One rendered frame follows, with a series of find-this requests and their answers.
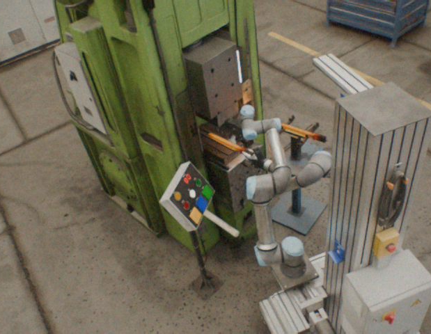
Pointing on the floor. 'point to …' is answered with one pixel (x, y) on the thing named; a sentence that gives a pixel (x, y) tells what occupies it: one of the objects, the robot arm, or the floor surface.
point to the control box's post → (198, 255)
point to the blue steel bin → (379, 15)
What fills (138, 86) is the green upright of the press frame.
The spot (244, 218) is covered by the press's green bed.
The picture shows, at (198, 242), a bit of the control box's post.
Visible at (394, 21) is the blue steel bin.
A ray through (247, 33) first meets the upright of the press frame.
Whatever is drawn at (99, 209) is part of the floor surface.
